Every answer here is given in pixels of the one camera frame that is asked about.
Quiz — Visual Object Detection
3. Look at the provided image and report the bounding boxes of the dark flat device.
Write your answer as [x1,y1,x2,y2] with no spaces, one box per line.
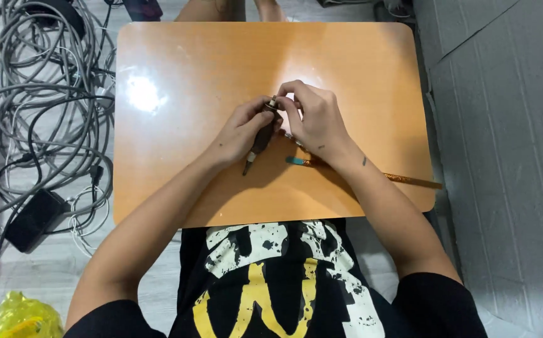
[122,0,164,22]

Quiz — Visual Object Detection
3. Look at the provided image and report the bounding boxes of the dark brown pen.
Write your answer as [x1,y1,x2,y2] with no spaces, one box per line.
[242,95,279,177]

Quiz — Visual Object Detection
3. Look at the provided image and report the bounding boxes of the yellow plastic bag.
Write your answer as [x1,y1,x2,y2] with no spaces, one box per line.
[0,290,65,338]

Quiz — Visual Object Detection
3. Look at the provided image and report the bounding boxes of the black cable coil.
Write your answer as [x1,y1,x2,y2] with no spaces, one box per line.
[22,0,87,39]

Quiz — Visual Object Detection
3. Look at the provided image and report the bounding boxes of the heap of grey cables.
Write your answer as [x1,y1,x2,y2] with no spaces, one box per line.
[0,0,117,226]

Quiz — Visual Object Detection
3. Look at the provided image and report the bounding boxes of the person's left hand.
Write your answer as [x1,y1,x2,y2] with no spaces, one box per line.
[210,96,284,166]

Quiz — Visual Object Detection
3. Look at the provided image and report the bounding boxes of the black power adapter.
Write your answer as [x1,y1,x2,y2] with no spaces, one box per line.
[4,188,69,254]

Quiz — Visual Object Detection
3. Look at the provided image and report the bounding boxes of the black printed t-shirt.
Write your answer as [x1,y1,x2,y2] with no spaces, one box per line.
[64,219,489,338]

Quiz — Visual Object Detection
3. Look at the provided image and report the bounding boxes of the white cable coil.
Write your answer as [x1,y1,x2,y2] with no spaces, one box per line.
[67,186,111,258]

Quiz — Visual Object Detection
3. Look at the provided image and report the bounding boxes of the person's right hand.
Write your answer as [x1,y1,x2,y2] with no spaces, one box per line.
[275,79,355,163]

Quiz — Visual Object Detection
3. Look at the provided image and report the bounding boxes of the person's leg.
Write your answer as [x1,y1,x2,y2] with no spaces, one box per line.
[254,0,288,23]
[174,0,247,23]

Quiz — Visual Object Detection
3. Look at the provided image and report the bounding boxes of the person's left leg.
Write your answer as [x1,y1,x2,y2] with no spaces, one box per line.
[174,0,247,23]

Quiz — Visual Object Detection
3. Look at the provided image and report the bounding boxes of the person's right leg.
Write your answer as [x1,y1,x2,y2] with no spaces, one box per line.
[254,0,288,23]

